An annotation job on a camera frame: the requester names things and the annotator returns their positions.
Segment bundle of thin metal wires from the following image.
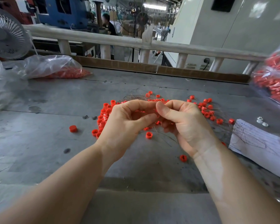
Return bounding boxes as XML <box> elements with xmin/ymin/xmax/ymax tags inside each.
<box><xmin>120</xmin><ymin>94</ymin><xmax>187</xmax><ymax>147</ymax></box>

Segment white desk fan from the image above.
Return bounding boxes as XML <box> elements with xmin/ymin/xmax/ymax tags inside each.
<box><xmin>0</xmin><ymin>6</ymin><xmax>32</xmax><ymax>60</ymax></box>

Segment black pedestal fan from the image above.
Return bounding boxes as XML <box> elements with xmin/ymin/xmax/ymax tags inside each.
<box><xmin>133</xmin><ymin>12</ymin><xmax>150</xmax><ymax>63</ymax></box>

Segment person's left hand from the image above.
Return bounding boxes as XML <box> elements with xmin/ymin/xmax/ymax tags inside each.
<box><xmin>95</xmin><ymin>99</ymin><xmax>160</xmax><ymax>162</ymax></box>

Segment clear bag with red pieces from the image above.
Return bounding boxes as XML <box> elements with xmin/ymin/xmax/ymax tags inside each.
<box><xmin>13</xmin><ymin>54</ymin><xmax>91</xmax><ymax>79</ymax></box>

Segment large clear bag red pieces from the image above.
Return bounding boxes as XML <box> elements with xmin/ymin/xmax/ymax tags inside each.
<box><xmin>250</xmin><ymin>35</ymin><xmax>280</xmax><ymax>109</ymax></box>

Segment white paper sheet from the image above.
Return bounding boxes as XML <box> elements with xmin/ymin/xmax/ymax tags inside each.
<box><xmin>229</xmin><ymin>119</ymin><xmax>280</xmax><ymax>181</ymax></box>

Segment person's right hand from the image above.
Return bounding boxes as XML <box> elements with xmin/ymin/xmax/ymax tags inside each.
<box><xmin>155</xmin><ymin>100</ymin><xmax>221</xmax><ymax>159</ymax></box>

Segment brown wooden board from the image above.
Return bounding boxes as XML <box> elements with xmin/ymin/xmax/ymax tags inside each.
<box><xmin>27</xmin><ymin>50</ymin><xmax>251</xmax><ymax>84</ymax></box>

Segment person's right forearm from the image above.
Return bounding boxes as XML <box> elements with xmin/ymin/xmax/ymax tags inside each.
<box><xmin>194</xmin><ymin>144</ymin><xmax>280</xmax><ymax>224</ymax></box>

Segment white metal railing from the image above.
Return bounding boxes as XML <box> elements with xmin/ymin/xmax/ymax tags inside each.
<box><xmin>23</xmin><ymin>24</ymin><xmax>269</xmax><ymax>75</ymax></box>

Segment blue industrial machine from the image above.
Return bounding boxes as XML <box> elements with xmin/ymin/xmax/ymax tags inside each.
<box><xmin>34</xmin><ymin>0</ymin><xmax>89</xmax><ymax>30</ymax></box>

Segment large grey machine cabinet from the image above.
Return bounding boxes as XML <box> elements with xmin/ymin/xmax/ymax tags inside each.
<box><xmin>163</xmin><ymin>0</ymin><xmax>280</xmax><ymax>74</ymax></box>

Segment person's left forearm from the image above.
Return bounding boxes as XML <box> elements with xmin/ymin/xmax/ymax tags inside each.
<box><xmin>0</xmin><ymin>144</ymin><xmax>115</xmax><ymax>224</ymax></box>

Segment pile of red plastic rings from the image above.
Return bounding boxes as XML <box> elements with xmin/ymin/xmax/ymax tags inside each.
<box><xmin>91</xmin><ymin>91</ymin><xmax>236</xmax><ymax>162</ymax></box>

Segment red industrial machine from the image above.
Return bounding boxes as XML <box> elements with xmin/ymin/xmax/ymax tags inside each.
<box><xmin>0</xmin><ymin>0</ymin><xmax>32</xmax><ymax>25</ymax></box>

